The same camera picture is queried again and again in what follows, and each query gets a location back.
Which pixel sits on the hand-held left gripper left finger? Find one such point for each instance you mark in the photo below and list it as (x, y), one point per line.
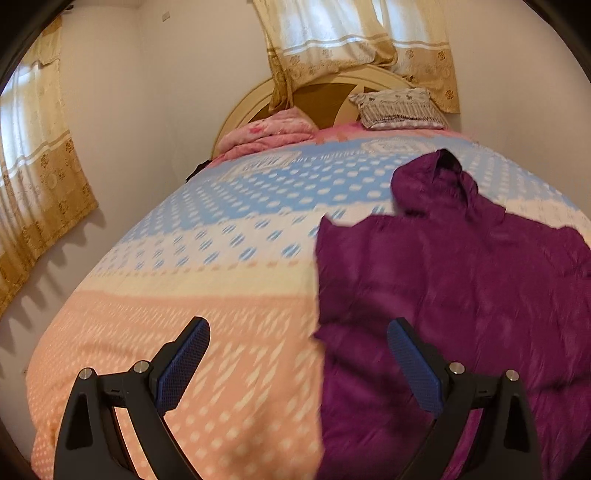
(182, 362)

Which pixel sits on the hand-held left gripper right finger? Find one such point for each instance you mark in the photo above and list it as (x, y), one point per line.
(415, 364)

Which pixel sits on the purple puffer jacket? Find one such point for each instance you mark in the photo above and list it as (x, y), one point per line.
(443, 281)

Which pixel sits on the dotted pastel bedspread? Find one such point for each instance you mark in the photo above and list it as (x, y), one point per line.
(203, 258)

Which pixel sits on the beige patterned curtain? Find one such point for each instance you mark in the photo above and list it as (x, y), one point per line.
(425, 46)
(41, 170)
(318, 32)

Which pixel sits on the pink folded blanket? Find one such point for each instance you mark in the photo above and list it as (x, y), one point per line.
(265, 131)

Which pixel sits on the striped floral pillow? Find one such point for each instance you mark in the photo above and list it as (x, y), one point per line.
(397, 108)

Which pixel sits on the cream wooden headboard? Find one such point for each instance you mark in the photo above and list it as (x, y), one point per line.
(332, 99)

